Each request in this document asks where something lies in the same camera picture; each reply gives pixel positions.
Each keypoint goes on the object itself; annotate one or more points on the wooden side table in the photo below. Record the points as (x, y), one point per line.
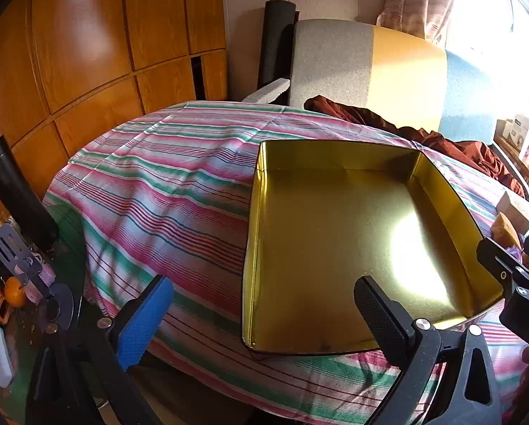
(512, 155)

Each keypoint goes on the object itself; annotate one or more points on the black tube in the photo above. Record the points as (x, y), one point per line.
(16, 195)

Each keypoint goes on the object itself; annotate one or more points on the window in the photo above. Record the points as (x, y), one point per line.
(512, 9)

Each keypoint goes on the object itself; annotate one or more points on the wooden wardrobe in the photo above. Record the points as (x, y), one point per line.
(91, 31)

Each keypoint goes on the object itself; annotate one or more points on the white foam piece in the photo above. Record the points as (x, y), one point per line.
(268, 90)

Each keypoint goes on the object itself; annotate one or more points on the cream cardboard box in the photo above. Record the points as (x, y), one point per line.
(514, 208)

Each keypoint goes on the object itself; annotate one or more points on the yellow sponge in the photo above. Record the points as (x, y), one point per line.
(504, 230)

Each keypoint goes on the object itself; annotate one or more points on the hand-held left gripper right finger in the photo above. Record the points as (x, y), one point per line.
(379, 318)

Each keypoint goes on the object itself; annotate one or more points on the gold metal tin box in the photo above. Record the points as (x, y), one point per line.
(335, 239)

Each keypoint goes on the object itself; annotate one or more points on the striped pink green cloth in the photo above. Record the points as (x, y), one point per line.
(158, 186)

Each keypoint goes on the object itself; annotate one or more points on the black rolled mat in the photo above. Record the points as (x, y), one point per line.
(275, 35)

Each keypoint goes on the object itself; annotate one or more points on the white printed box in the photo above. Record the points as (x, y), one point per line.
(517, 132)

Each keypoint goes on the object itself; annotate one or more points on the dark brown crumpled cloth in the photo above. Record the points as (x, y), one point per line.
(477, 152)

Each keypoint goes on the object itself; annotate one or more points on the grey yellow blue sofa back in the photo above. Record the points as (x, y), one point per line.
(330, 62)

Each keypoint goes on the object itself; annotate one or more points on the orange fruit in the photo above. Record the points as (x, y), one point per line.
(16, 293)

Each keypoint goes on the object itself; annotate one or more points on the metal spatula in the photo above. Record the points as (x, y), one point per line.
(12, 248)

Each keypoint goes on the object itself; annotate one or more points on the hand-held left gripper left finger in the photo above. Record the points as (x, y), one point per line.
(142, 327)

